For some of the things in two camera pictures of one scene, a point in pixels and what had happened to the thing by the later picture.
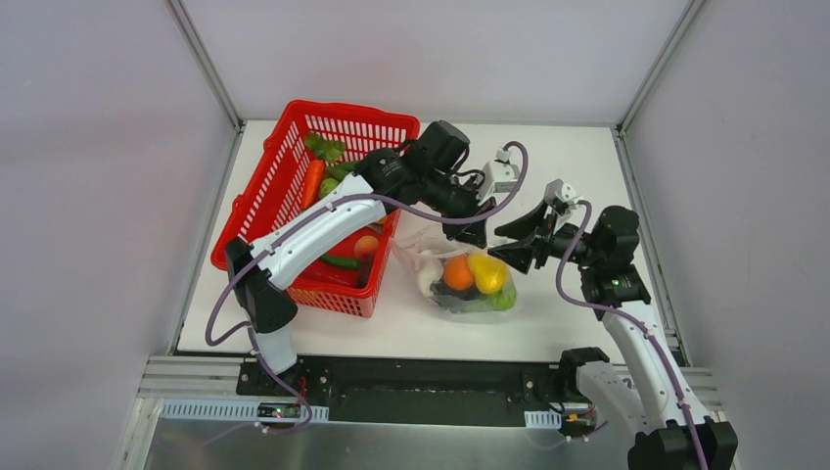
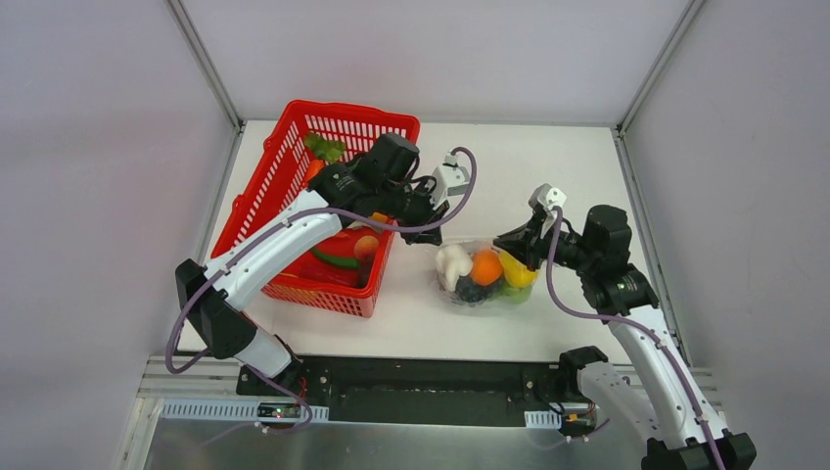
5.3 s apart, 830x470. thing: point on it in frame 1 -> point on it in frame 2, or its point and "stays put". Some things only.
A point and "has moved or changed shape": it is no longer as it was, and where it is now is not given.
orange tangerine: x=458 y=271 -> x=485 y=266
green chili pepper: x=341 y=261 stays put
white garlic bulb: x=430 y=271 -> x=453 y=261
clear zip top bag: x=458 y=278 has moved or changed shape
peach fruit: x=366 y=244 stays put
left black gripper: x=472 y=216 -> x=419 y=211
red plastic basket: x=310 y=154 stays put
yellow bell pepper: x=489 y=273 -> x=517 y=273
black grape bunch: x=451 y=298 -> x=470 y=293
